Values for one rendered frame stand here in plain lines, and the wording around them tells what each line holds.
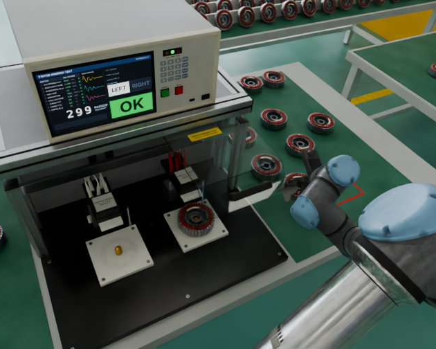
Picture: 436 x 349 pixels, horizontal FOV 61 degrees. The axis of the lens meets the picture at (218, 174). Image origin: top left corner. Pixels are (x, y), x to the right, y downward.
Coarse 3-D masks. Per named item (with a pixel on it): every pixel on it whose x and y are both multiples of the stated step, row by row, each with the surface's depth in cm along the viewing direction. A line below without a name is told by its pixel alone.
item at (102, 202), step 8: (96, 184) 107; (96, 192) 105; (104, 192) 106; (112, 192) 103; (88, 200) 103; (96, 200) 100; (104, 200) 100; (112, 200) 101; (96, 208) 98; (104, 208) 99; (112, 208) 99; (96, 216) 98; (104, 216) 99; (112, 216) 101; (104, 224) 100; (112, 224) 100; (120, 224) 101
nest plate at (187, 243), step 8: (168, 216) 116; (176, 216) 116; (176, 224) 114; (216, 224) 115; (176, 232) 112; (216, 232) 113; (224, 232) 113; (184, 240) 110; (192, 240) 110; (200, 240) 110; (208, 240) 111; (184, 248) 108; (192, 248) 109
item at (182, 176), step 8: (168, 160) 117; (168, 168) 114; (168, 176) 113; (176, 176) 109; (184, 176) 109; (176, 184) 109; (184, 184) 107; (192, 184) 109; (184, 192) 109; (192, 192) 110; (184, 200) 108
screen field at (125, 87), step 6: (144, 78) 87; (150, 78) 88; (114, 84) 84; (120, 84) 85; (126, 84) 86; (132, 84) 86; (138, 84) 87; (144, 84) 88; (150, 84) 89; (108, 90) 84; (114, 90) 85; (120, 90) 86; (126, 90) 87; (132, 90) 87; (138, 90) 88
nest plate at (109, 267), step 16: (96, 240) 108; (112, 240) 108; (128, 240) 108; (96, 256) 104; (112, 256) 104; (128, 256) 105; (144, 256) 105; (96, 272) 101; (112, 272) 101; (128, 272) 101
